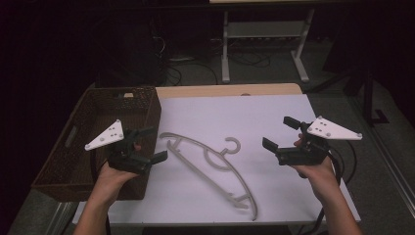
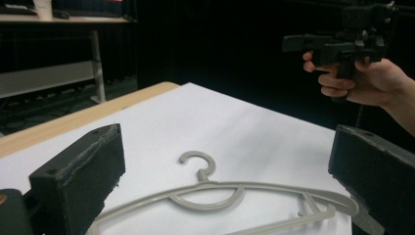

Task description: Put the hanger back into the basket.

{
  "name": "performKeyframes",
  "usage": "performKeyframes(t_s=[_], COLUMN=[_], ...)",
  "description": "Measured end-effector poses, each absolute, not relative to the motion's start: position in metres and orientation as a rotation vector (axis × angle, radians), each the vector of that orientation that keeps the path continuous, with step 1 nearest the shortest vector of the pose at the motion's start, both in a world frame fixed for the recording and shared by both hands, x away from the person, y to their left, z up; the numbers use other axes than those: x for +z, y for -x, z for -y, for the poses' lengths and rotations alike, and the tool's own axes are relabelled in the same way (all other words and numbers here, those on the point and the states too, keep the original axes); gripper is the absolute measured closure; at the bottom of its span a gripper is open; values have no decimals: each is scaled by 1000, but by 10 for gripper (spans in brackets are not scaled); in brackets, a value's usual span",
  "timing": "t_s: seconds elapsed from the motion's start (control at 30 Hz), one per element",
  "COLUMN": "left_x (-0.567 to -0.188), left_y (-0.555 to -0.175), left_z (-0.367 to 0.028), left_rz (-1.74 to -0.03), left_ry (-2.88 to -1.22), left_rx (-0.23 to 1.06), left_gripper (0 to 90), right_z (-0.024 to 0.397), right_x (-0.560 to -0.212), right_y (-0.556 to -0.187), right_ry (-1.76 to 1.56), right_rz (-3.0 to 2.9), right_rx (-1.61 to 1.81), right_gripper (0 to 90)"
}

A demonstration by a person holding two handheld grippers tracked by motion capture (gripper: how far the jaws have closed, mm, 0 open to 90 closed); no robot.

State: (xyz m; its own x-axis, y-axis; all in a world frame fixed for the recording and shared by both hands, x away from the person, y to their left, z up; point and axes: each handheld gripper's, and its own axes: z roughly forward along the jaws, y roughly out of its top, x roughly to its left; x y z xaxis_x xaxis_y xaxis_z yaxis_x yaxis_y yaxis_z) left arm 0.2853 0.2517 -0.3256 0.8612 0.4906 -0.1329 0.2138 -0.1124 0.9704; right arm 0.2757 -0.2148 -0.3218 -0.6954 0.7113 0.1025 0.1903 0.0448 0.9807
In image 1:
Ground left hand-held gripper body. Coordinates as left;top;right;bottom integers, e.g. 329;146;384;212
84;118;153;175

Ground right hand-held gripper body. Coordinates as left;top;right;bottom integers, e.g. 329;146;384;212
275;115;363;166

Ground grey plastic clothes hanger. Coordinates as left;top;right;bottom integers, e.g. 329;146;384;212
159;131;259;222

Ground brown woven basket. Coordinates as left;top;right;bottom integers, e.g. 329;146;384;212
31;85;162;203

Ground person's left hand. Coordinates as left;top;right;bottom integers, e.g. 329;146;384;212
93;161;145;199

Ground person's right hand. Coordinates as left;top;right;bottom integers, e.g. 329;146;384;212
291;133;342;198

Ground white table mat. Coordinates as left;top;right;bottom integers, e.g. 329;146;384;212
71;93;362;227

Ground black metal stand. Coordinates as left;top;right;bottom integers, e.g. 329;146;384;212
306;65;391;127

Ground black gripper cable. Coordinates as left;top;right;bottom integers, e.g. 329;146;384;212
305;140;358;235

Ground black floor cable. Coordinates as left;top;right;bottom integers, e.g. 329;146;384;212
164;61;219;86
228;51;272;69

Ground grey metal rail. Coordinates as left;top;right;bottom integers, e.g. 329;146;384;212
346;94;415;210
43;201;80;235

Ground white metal table frame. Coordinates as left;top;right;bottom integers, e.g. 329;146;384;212
220;9;316;84

